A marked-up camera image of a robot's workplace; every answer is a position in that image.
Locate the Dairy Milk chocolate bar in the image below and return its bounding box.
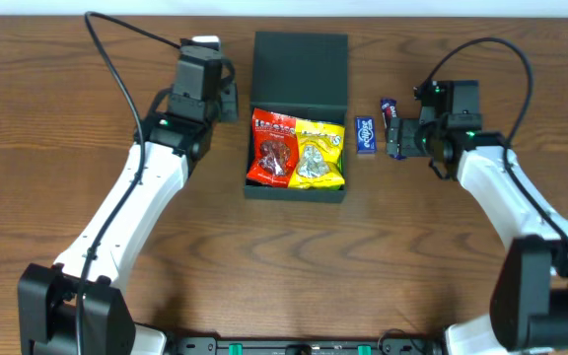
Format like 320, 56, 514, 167
380, 98, 405, 161

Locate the blue Eclipse mint box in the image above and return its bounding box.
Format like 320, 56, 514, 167
355, 116, 377, 154

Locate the dark green hinged box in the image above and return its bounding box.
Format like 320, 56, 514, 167
243, 31, 349, 204

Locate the red candy bag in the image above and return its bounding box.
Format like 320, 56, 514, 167
247, 108, 299, 188

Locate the yellow candy bag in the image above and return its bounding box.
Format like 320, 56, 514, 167
288, 119, 345, 189

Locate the green Haribo gummy bag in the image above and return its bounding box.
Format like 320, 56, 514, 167
337, 151, 345, 175

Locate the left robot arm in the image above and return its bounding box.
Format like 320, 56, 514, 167
17, 35, 238, 354

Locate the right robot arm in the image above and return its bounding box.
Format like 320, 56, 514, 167
380, 81, 568, 354

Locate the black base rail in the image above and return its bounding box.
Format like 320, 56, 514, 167
164, 328, 449, 355

